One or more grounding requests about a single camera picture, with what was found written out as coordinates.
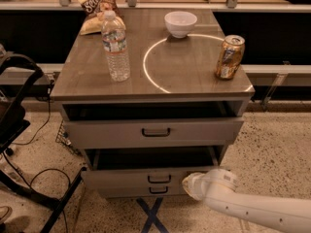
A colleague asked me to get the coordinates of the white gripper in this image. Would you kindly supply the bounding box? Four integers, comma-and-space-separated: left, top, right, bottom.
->
182, 173, 205, 201

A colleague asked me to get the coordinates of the grey drawer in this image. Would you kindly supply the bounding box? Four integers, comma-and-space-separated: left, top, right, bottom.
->
82, 146, 222, 190
64, 117, 243, 150
98, 185, 186, 198

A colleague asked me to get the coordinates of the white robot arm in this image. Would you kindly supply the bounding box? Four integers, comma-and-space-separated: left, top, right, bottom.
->
182, 169, 311, 233

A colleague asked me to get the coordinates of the grey top drawer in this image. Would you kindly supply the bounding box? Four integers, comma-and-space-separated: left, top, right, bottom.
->
64, 117, 243, 150

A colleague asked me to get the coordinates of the grey wooden drawer cabinet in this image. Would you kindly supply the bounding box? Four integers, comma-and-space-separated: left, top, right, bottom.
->
50, 7, 256, 199

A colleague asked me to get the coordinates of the grey bottom drawer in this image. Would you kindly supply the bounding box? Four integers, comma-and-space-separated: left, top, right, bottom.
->
98, 185, 186, 198

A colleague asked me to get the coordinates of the blue tape cross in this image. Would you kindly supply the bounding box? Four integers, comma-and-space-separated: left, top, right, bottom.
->
136, 197, 169, 233

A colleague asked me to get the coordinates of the gold soda can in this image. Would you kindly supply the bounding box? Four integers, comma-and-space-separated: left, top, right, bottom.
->
215, 35, 245, 80

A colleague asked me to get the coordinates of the white ceramic bowl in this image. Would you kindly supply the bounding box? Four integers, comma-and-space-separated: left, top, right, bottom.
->
164, 11, 197, 38

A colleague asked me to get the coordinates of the clear plastic water bottle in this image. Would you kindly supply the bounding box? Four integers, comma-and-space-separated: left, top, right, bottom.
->
101, 10, 130, 82

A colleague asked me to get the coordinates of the brown chip bag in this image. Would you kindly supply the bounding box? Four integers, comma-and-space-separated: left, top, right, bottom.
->
78, 0, 121, 35

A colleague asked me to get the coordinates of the black floor cable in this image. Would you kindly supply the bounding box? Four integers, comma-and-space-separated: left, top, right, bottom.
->
2, 94, 72, 233

